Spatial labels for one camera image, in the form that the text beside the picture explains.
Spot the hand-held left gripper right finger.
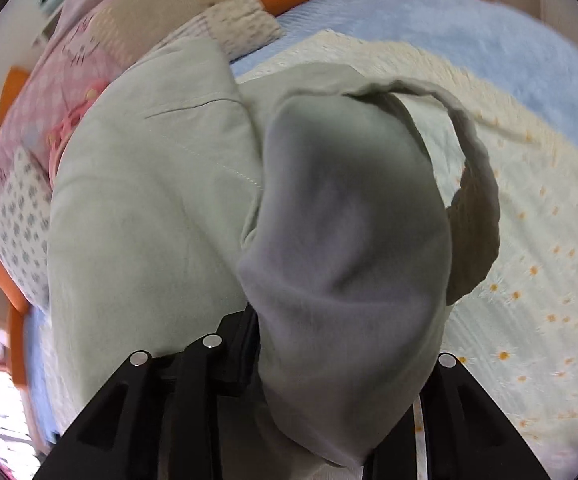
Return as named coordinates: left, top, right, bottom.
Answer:
left=363, top=352, right=552, bottom=480

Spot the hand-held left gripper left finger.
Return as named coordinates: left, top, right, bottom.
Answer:
left=34, top=310, right=265, bottom=480

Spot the pale green hooded sweatshirt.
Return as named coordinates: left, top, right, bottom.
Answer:
left=46, top=37, right=502, bottom=480

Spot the cream daisy eyelet blanket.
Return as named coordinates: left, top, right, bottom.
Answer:
left=29, top=30, right=578, bottom=480

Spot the white blue floral pillow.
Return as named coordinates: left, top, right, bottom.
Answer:
left=0, top=147, right=56, bottom=311

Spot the pink bear plush pillow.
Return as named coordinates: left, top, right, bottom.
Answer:
left=46, top=85, right=102, bottom=173

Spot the pink cat print quilt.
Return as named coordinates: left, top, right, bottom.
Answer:
left=0, top=0, right=162, bottom=196

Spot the beige patchwork pillow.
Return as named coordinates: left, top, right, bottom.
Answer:
left=89, top=0, right=285, bottom=68

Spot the white bedside shelf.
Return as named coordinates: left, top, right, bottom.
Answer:
left=32, top=5, right=66, bottom=50

